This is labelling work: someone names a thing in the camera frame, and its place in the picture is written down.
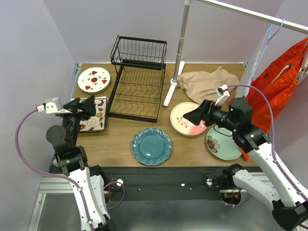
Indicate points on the pink plate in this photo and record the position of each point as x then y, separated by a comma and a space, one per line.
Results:
182, 125

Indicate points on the black wire dish rack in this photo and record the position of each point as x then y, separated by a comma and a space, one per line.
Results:
140, 74

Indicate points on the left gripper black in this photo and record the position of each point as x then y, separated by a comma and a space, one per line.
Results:
88, 107

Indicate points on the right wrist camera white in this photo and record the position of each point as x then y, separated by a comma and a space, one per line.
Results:
223, 95

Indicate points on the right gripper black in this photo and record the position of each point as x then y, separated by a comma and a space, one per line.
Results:
204, 113

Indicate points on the beige cloth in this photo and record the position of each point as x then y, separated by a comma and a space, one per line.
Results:
201, 85

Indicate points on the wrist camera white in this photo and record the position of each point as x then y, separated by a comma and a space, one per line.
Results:
223, 95
52, 106

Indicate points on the mint green plate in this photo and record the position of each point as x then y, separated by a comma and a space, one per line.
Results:
220, 143

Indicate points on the aluminium rail frame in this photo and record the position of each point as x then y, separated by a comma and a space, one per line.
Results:
55, 204

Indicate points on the silver clothes rack stand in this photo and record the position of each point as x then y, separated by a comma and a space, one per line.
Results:
179, 64

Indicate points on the blue wire hanger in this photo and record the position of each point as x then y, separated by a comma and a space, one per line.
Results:
266, 40

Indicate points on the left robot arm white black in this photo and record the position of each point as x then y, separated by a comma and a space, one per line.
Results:
86, 182

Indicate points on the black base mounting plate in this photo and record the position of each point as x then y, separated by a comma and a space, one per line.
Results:
169, 183

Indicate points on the grey cloth on hanger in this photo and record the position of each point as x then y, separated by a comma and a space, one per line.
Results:
242, 92

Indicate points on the teal scalloped plate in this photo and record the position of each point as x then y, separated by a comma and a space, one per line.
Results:
151, 146

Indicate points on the orange garment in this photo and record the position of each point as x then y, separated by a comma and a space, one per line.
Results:
278, 83

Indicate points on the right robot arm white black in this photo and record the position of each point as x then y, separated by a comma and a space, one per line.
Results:
287, 198

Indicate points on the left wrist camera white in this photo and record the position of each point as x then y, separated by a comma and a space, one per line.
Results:
52, 106

